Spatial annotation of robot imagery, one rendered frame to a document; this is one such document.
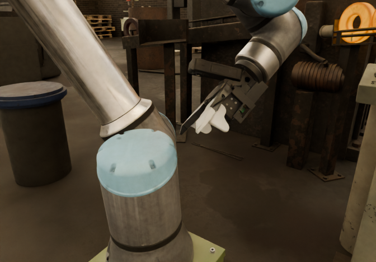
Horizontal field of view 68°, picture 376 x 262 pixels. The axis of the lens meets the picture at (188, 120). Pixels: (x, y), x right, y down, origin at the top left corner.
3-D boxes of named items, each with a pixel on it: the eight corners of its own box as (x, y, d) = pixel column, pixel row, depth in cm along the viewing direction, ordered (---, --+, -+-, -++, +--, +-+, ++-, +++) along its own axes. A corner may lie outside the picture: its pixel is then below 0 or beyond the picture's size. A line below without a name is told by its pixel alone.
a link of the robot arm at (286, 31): (267, 8, 68) (290, 40, 71) (236, 43, 66) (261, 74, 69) (295, -5, 59) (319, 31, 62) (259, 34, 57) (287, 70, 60)
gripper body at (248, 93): (239, 126, 56) (273, 84, 59) (208, 97, 55) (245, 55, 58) (225, 127, 64) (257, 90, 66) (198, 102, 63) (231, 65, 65)
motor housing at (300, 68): (287, 156, 156) (300, 59, 137) (329, 168, 143) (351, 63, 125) (278, 165, 146) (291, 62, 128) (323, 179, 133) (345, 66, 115)
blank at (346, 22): (346, 5, 118) (339, 5, 118) (380, -1, 104) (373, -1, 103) (342, 43, 122) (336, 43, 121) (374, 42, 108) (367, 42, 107)
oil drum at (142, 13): (150, 62, 486) (147, 8, 455) (176, 66, 452) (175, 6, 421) (123, 67, 442) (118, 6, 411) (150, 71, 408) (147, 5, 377)
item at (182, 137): (150, 130, 192) (145, 19, 168) (188, 130, 191) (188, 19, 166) (144, 142, 173) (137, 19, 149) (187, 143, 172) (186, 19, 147)
